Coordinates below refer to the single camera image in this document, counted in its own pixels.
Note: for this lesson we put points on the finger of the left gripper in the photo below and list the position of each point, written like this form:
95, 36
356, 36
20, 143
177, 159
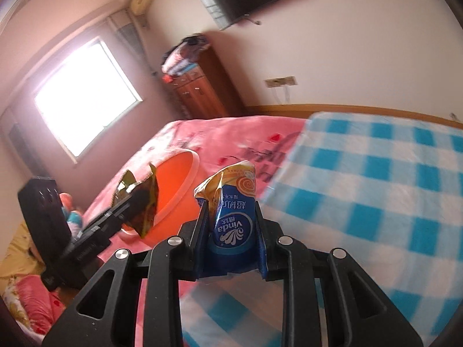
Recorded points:
110, 221

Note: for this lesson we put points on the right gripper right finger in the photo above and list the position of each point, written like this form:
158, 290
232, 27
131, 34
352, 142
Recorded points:
327, 296

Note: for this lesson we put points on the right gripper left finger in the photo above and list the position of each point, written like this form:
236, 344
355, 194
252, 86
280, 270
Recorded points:
104, 312

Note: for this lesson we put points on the blue vinda tissue pack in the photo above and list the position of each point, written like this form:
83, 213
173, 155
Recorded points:
232, 243

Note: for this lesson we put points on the yellow snack wrapper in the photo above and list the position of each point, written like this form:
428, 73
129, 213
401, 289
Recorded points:
143, 221

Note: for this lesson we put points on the orange plastic trash bucket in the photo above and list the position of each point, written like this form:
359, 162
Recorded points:
177, 177

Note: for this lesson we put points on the blue white checkered blanket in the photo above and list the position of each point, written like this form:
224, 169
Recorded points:
387, 190

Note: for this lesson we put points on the bright window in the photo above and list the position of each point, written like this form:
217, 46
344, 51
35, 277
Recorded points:
86, 94

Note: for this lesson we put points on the wooden dresser cabinet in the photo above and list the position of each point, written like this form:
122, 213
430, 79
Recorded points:
206, 90

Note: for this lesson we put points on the folded blankets pile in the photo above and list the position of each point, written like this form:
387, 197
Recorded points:
184, 54

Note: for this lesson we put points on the checkered window curtain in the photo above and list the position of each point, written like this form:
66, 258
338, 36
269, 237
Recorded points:
126, 31

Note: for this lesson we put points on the wooden bed frame edge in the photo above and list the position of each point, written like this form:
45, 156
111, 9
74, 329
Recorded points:
307, 110

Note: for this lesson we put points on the wall power outlet strip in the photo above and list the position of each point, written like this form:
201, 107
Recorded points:
280, 81

